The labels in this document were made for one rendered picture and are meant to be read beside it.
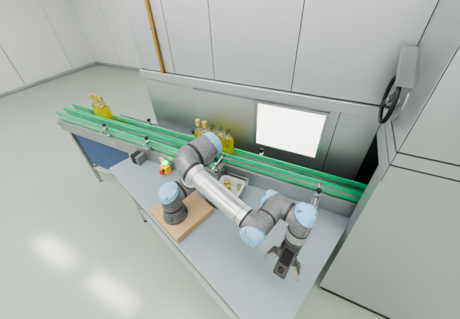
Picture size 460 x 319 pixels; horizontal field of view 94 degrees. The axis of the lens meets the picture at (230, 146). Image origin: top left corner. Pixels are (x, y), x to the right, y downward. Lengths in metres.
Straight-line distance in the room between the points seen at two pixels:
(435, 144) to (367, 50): 0.49
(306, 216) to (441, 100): 0.54
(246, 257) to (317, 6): 1.26
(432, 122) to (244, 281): 1.01
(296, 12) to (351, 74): 0.40
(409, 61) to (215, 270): 1.27
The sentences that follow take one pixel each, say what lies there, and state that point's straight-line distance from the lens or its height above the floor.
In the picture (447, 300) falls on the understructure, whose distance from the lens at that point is 1.78.
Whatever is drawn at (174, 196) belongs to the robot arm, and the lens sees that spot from 1.23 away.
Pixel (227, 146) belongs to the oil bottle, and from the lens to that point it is 1.47.
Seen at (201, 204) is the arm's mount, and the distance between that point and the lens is 1.44.
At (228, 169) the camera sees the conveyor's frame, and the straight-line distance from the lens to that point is 1.56.
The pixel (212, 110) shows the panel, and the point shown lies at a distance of 1.56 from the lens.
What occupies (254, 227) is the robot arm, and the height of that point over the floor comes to 1.30.
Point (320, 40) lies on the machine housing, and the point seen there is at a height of 1.67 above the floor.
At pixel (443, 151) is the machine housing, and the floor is 1.44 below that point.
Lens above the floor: 1.93
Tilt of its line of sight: 38 degrees down
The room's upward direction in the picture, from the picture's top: 3 degrees counter-clockwise
